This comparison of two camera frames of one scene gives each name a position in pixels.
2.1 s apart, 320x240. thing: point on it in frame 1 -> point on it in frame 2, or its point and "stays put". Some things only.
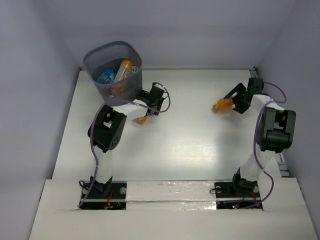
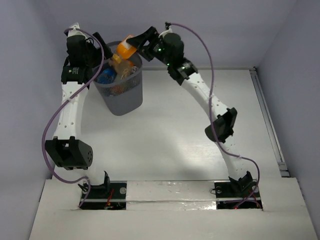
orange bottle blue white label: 140,120 -> 123,68
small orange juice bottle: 223,105 -> 124,49
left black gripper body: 145,94 -> 96,44
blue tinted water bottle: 107,77 stays put
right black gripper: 240,89 -> 138,41
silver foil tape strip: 170,195 stays put
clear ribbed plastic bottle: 135,69 stays put
